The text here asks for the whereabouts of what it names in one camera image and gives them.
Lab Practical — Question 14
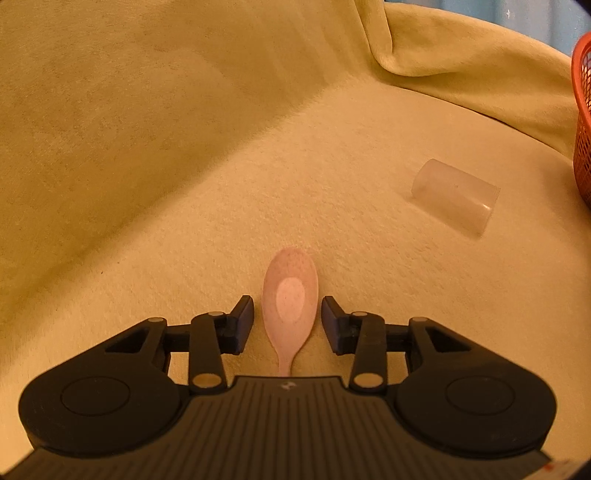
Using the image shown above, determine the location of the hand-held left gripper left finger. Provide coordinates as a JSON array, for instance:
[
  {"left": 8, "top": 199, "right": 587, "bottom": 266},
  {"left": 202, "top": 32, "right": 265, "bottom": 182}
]
[{"left": 104, "top": 295, "right": 256, "bottom": 393}]

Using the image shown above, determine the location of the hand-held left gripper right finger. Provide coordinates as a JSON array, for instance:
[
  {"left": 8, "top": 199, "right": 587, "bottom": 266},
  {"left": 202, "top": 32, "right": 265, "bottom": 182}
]
[{"left": 321, "top": 295, "right": 472, "bottom": 394}]

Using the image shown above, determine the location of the pink plastic spoon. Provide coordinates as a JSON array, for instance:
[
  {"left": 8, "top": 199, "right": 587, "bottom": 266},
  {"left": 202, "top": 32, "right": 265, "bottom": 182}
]
[{"left": 262, "top": 247, "right": 319, "bottom": 377}]

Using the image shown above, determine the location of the orange mesh plastic basket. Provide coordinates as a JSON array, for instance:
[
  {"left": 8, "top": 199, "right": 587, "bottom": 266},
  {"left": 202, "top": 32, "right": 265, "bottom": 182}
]
[{"left": 571, "top": 32, "right": 591, "bottom": 206}]

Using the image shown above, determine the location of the clear plastic cup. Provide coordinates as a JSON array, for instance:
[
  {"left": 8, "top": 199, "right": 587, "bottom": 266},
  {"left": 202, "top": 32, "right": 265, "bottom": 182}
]
[{"left": 411, "top": 158, "right": 502, "bottom": 238}]

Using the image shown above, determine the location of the yellow fleece blanket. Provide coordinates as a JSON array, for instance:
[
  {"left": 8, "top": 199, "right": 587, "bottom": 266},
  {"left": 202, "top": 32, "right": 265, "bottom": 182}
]
[{"left": 0, "top": 0, "right": 591, "bottom": 467}]

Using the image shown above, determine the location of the blue star-print curtain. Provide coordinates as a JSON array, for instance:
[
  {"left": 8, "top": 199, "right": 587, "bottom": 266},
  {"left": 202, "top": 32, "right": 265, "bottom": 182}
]
[{"left": 383, "top": 0, "right": 591, "bottom": 58}]

